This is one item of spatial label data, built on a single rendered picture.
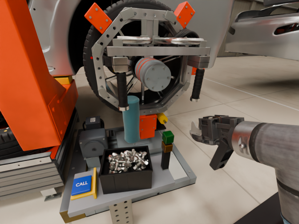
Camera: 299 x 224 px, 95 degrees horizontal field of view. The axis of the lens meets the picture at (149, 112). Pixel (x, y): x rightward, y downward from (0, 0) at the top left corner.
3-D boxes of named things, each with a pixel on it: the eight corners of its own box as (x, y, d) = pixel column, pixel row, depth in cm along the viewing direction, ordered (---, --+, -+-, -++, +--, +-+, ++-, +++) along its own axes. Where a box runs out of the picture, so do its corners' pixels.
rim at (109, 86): (177, 69, 113) (144, 2, 85) (194, 76, 93) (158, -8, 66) (129, 106, 115) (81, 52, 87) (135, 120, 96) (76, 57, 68)
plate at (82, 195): (93, 177, 62) (93, 176, 61) (93, 194, 55) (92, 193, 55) (74, 182, 59) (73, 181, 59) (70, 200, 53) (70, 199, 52)
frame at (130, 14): (181, 106, 99) (195, 14, 73) (185, 110, 94) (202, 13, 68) (102, 115, 85) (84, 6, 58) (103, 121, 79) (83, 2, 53)
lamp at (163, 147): (168, 145, 64) (169, 138, 62) (172, 151, 60) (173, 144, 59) (160, 147, 63) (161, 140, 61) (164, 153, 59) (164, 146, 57)
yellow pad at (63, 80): (72, 79, 116) (71, 73, 114) (70, 84, 105) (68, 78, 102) (54, 80, 112) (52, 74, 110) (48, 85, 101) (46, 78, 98)
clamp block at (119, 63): (124, 67, 57) (123, 53, 54) (128, 72, 49) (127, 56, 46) (112, 67, 55) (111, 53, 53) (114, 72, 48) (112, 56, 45)
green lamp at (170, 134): (169, 137, 61) (170, 130, 59) (173, 142, 58) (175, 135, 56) (161, 138, 60) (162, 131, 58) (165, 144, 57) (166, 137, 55)
